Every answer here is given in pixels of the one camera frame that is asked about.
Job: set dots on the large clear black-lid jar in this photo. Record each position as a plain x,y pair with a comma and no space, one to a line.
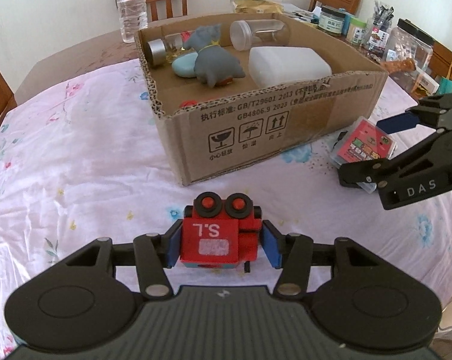
407,41

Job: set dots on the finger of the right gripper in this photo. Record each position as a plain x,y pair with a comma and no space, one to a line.
433,112
351,175

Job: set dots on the dark glass jar green label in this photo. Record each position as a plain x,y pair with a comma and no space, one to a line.
331,20

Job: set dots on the pink card game box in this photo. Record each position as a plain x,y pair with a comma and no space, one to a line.
362,141

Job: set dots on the wooden chair right side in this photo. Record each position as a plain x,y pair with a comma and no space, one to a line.
440,61

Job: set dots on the pen holder cup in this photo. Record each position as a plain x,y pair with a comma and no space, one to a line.
378,29

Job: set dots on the pink floral tablecloth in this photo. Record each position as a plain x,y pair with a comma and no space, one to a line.
83,160

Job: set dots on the white translucent plastic box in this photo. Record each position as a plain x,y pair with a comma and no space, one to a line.
271,66

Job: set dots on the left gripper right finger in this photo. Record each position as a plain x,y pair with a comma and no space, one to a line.
352,295

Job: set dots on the open cardboard box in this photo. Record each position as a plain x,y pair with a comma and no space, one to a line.
239,124

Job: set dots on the capsule bottle silver cap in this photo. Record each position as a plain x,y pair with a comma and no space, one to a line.
167,49

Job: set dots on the small white carton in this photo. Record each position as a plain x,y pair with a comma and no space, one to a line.
427,84

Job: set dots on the red wooden toy train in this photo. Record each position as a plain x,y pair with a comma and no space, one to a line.
220,233

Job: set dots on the light blue oval case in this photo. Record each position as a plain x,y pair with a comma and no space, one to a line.
184,65

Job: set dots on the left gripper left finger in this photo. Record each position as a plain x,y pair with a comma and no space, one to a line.
94,294

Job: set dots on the clear water bottle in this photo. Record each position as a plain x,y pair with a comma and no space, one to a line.
133,16

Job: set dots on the small green lid jar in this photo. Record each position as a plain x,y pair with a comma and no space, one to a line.
356,31

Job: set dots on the black toy train car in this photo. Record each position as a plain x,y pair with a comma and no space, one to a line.
189,103

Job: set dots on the clear plastic jar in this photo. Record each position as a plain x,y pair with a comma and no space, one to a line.
246,34

